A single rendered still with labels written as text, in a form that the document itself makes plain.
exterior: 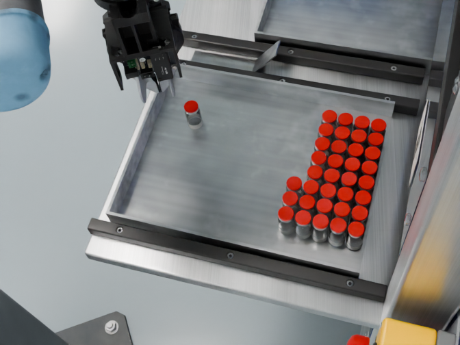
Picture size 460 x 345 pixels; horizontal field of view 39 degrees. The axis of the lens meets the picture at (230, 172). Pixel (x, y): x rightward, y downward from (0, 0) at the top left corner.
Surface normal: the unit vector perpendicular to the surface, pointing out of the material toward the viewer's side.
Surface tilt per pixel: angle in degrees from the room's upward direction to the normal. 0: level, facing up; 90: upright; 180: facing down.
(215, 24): 0
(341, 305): 0
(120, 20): 90
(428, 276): 90
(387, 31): 0
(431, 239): 90
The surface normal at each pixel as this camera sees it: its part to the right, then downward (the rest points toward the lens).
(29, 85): 0.25, 0.84
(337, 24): -0.09, -0.48
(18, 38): 0.60, -0.50
